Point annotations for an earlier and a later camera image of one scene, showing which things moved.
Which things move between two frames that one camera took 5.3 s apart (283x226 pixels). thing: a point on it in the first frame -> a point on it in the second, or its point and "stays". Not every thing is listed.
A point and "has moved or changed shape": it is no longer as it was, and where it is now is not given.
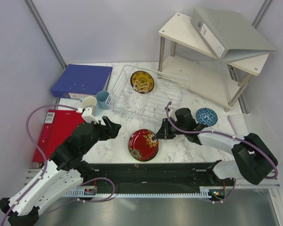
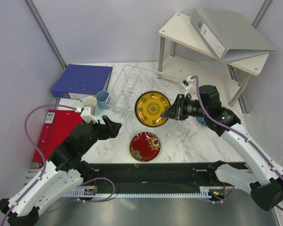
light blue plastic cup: (103, 99) stays
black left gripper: (113, 128) stays
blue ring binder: (79, 81) stays
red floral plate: (143, 145) has moved or changed shape
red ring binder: (58, 125) stays
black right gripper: (163, 132) -> (176, 110)
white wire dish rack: (147, 94) stays
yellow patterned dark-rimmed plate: (142, 82) -> (149, 107)
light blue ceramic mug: (89, 101) stays
